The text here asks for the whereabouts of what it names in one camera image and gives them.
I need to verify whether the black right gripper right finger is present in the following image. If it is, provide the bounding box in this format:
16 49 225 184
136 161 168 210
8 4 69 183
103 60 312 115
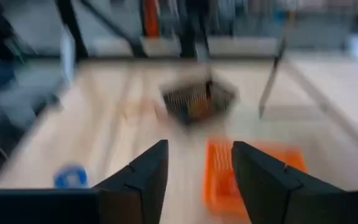
231 141 358 224

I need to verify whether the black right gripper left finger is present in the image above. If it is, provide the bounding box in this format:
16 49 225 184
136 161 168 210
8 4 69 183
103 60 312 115
0 139 169 224

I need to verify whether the orange slotted plastic basket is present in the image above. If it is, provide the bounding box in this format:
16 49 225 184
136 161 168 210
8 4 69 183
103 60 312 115
202 138 309 218

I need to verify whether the blue coil wristband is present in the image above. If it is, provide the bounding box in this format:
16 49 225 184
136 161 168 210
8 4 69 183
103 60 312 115
53 163 89 189

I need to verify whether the black slotted plastic basket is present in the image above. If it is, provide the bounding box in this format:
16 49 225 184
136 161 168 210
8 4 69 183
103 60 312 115
160 73 239 125

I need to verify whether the wooden shelf riser black frame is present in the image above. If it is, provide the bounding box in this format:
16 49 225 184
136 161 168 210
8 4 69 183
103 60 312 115
258 37 358 169

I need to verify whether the silver aluminium bracket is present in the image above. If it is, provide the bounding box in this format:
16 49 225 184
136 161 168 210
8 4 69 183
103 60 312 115
60 29 76 85

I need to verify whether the black aluminium rig frame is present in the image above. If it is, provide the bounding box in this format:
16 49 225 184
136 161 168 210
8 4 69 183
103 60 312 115
54 0 279 63

